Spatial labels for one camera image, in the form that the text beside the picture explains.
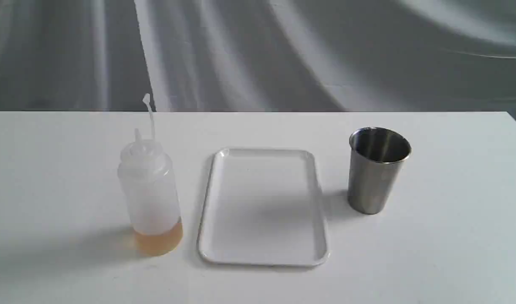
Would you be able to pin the translucent squeeze bottle amber liquid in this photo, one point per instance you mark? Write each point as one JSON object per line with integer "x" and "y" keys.
{"x": 147, "y": 179}

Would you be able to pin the white rectangular plastic tray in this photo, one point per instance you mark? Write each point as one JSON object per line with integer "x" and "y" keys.
{"x": 263, "y": 207}

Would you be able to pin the stainless steel cup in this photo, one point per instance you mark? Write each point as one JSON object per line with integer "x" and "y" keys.
{"x": 376, "y": 157}

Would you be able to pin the grey backdrop cloth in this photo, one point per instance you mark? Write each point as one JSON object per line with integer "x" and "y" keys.
{"x": 258, "y": 55}

